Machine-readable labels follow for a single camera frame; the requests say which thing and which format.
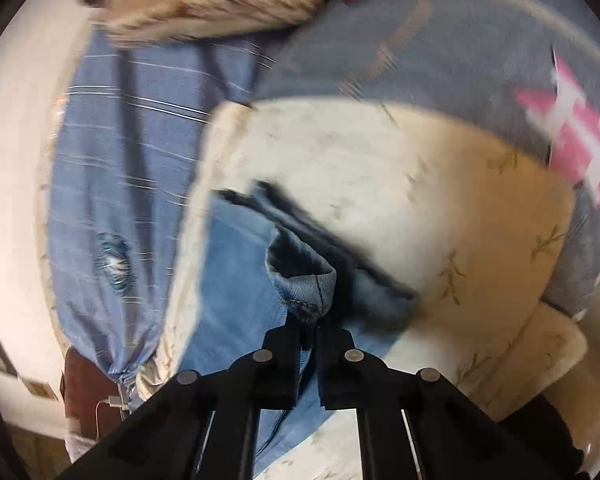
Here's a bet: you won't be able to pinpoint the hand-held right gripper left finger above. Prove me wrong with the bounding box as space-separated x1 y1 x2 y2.
55 315 303 480

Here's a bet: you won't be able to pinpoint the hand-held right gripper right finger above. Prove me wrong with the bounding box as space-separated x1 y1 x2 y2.
315 326 581 480

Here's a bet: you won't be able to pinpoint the blue denim pants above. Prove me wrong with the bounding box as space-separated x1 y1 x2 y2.
180 180 422 466

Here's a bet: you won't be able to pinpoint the brown wooden nightstand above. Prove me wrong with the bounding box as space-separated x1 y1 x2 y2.
60 347 131 446

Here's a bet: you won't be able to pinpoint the cream floral quilt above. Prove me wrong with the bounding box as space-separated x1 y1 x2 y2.
135 97 588 480

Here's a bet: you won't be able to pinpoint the dark cloth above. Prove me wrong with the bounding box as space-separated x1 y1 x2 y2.
500 395 586 480

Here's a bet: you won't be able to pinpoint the blue striped bed sheet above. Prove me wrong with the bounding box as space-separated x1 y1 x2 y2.
45 30 286 386

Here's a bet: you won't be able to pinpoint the grey blanket with pink star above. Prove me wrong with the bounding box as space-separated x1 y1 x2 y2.
252 0 600 321

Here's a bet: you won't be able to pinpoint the beige striped pillow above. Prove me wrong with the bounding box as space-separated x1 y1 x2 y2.
77 0 326 48

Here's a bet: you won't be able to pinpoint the white charging cable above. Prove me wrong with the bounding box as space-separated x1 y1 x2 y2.
94 392 131 441

